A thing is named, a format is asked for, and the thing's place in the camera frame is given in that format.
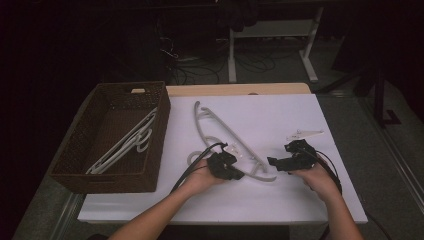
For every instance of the person's right hand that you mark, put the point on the person's right hand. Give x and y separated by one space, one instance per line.
321 181

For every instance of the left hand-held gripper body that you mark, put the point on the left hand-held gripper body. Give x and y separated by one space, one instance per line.
220 165

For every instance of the brown wicker basket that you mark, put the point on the brown wicker basket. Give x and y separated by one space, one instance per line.
110 120

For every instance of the person's left hand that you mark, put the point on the person's left hand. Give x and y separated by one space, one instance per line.
201 180

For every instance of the black metal stand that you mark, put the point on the black metal stand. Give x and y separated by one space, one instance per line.
380 100

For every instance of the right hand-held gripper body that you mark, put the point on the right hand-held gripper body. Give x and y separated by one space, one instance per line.
303 156

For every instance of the white metal desk frame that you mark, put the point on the white metal desk frame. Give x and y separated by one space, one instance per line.
273 28

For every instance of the grey plastic clothes hanger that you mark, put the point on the grey plastic clothes hanger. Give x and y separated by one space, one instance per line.
113 154
144 140
196 123

